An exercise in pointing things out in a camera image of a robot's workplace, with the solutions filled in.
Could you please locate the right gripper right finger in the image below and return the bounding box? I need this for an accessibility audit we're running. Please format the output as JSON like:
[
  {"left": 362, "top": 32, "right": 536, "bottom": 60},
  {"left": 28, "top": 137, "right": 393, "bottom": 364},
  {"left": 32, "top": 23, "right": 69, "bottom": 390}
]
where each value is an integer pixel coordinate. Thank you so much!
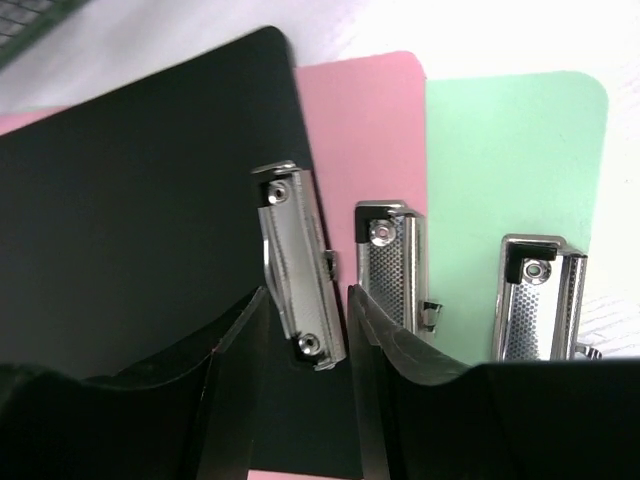
[{"left": 347, "top": 285, "right": 639, "bottom": 479}]

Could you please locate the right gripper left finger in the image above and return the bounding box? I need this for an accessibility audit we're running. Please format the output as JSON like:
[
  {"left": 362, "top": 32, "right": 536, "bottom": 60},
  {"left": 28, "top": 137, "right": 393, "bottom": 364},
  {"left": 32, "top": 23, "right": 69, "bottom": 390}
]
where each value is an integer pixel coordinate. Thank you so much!
[{"left": 1, "top": 287, "right": 270, "bottom": 479}]

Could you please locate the black clipboard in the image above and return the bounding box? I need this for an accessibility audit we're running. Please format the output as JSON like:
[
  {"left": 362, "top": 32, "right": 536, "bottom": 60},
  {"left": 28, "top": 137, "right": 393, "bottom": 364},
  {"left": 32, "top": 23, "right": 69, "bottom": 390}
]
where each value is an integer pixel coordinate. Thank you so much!
[{"left": 1, "top": 27, "right": 362, "bottom": 479}]

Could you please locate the green clipboard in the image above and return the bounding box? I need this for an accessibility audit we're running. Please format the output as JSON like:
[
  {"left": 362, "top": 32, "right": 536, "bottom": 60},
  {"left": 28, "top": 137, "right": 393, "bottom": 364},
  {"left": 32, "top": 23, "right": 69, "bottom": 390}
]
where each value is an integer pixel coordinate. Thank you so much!
[{"left": 426, "top": 72, "right": 609, "bottom": 364}]

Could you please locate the pink clipboard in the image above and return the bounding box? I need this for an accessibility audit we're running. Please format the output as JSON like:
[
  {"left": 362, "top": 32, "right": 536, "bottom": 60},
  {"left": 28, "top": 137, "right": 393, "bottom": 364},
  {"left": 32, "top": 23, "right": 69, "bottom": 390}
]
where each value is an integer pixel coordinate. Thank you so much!
[{"left": 0, "top": 49, "right": 444, "bottom": 480}]

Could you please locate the green wire desk organizer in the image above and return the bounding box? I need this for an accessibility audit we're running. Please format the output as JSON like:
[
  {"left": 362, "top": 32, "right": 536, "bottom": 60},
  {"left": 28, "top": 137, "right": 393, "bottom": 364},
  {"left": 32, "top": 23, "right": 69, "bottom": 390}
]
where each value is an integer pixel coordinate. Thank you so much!
[{"left": 1, "top": 0, "right": 87, "bottom": 58}]

